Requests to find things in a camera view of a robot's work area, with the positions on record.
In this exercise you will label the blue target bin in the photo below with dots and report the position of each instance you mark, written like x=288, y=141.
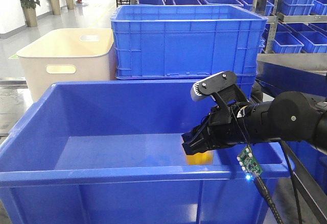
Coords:
x=110, y=152

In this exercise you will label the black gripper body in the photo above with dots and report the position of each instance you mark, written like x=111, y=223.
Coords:
x=226, y=129

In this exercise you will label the green circuit board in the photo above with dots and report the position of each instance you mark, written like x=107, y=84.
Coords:
x=248, y=162

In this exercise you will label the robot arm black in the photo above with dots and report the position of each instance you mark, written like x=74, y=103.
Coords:
x=291, y=116

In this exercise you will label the cream plastic bin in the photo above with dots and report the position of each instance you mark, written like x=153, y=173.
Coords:
x=69, y=54

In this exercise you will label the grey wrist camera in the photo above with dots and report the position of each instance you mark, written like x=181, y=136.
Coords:
x=212, y=84

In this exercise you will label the yellow studded toy brick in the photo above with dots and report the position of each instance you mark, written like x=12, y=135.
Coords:
x=200, y=158

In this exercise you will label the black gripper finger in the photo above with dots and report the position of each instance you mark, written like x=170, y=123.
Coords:
x=193, y=147
x=197, y=134

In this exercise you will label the potted plant left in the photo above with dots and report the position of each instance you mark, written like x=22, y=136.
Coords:
x=29, y=10

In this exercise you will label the large blue crate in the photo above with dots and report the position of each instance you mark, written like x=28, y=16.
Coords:
x=180, y=42

